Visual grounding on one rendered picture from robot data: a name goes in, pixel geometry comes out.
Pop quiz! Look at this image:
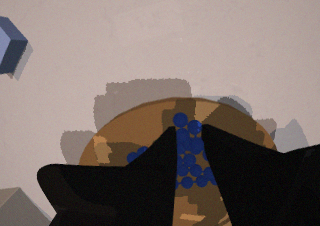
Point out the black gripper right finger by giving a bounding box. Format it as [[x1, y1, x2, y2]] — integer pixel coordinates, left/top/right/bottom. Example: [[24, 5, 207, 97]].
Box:
[[201, 123, 320, 226]]

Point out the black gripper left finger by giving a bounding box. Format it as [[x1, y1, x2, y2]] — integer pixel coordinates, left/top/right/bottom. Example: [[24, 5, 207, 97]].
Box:
[[36, 127, 177, 226]]

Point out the round tan bead board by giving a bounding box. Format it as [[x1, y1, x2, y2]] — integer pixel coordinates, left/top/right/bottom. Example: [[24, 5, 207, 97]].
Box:
[[79, 98, 277, 226]]

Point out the blue cube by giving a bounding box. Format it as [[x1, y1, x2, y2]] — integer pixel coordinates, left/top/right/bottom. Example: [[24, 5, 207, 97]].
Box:
[[0, 17, 28, 75]]

